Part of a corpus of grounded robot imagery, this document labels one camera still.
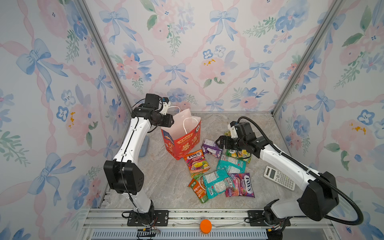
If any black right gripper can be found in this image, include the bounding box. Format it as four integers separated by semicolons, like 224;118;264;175
214;136;246;152

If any red paper gift bag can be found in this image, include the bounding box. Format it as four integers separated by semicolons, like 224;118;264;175
161;109;201;160

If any purple Fox's berries candy bag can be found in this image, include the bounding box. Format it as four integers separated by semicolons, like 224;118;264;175
225;173;255;198

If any teal snack bag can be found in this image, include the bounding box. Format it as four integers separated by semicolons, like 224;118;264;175
203;169;234;199
216;156;246;174

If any Fox's fruits candy bag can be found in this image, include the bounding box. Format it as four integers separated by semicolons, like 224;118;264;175
183;150;211;178

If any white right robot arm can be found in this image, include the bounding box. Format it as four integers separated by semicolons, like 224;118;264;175
215;122;340;226

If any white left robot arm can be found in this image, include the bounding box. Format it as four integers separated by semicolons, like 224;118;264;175
104;94;174;216

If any green Fox's tea candy bag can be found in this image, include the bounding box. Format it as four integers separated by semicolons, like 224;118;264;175
226;150;252;164

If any yellow corn snack bag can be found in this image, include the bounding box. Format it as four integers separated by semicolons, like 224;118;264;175
224;131;233;138

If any purple snack packet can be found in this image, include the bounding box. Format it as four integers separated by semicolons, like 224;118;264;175
202;139;223;159

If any white calculator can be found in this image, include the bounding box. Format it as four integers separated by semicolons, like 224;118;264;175
264;166;296;191

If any orange green noodle packet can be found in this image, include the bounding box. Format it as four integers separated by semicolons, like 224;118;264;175
189;173;209;204

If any orange round button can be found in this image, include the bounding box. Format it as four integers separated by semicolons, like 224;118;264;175
200;219;212;234

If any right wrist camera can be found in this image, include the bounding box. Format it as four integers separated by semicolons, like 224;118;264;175
228;121;239;139

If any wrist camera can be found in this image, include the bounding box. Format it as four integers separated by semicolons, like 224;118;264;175
160;97;170;115
228;121;239;139

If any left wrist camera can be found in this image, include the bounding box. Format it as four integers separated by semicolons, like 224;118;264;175
160;97;170;115

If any aluminium corner post left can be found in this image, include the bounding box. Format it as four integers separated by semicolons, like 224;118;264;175
74;0;132;115

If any aluminium corner post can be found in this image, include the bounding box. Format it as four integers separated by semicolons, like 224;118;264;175
74;0;132;115
271;0;345;117

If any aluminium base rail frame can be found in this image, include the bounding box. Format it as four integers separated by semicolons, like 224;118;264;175
78;209;341;240

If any black corrugated cable conduit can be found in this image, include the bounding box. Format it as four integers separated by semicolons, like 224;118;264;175
236;116;364;226

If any aluminium corner post right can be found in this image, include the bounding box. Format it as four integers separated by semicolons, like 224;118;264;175
271;0;345;117

